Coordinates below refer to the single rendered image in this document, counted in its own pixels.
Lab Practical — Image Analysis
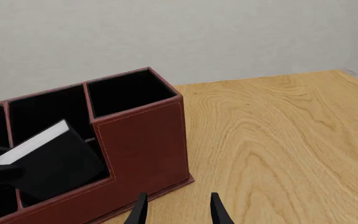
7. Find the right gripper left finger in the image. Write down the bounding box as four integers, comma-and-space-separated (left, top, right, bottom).
123, 192, 149, 224

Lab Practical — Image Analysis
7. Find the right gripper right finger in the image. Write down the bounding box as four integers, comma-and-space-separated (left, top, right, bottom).
210, 192, 236, 224

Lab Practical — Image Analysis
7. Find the black book with white pages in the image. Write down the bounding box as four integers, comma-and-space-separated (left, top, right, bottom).
0, 119, 111, 202

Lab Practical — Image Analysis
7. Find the red-brown desk caddy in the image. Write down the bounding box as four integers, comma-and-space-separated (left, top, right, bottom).
0, 67, 196, 224

